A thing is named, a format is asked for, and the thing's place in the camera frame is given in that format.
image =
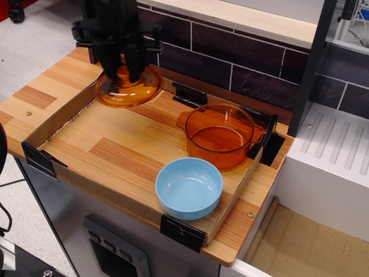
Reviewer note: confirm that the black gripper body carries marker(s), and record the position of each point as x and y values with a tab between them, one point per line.
115	27

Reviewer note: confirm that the orange glass pot lid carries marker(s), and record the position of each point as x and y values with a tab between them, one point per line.
122	93

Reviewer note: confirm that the black caster wheel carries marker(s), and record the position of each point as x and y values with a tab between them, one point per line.
16	12

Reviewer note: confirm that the light wooden shelf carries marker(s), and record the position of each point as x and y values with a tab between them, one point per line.
255	22

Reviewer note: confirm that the orange glass pot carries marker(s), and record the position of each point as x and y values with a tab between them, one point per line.
220	133

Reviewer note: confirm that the white toy sink drainboard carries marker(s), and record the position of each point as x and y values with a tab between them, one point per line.
325	174

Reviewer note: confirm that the dark grey vertical post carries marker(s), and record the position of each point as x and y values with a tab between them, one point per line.
303	104

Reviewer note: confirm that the grey oven control panel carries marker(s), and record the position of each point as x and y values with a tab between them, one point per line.
114	255

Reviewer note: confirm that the light blue bowl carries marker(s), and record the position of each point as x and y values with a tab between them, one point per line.
189	188

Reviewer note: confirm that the cardboard fence with black tape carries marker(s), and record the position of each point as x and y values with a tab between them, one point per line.
115	155

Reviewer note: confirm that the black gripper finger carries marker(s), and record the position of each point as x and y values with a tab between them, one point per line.
135	61
110	59

